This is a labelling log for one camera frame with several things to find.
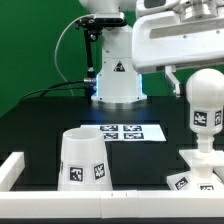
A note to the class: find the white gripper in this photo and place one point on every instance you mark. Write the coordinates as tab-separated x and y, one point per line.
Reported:
170	34

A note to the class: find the white lamp bulb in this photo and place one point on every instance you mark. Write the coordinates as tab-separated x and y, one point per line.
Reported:
205	94

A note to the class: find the white lamp base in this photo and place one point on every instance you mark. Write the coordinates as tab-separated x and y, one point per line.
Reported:
201	176

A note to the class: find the white lamp shade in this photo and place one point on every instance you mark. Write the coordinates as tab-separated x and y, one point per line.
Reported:
84	163

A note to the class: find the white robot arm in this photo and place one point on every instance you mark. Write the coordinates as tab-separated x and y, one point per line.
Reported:
118	84

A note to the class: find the white marker sheet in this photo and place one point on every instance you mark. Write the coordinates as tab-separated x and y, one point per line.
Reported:
131	132

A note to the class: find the white right fence bar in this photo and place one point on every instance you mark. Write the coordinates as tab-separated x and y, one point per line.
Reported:
220	172

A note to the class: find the white fence bar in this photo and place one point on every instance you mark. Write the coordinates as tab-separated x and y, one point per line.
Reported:
10	170
111	204
220	172

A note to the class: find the white front fence bar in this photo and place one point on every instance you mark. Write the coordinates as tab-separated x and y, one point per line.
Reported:
111	204

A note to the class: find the white left fence bar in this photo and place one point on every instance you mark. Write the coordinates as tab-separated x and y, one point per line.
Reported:
10	170

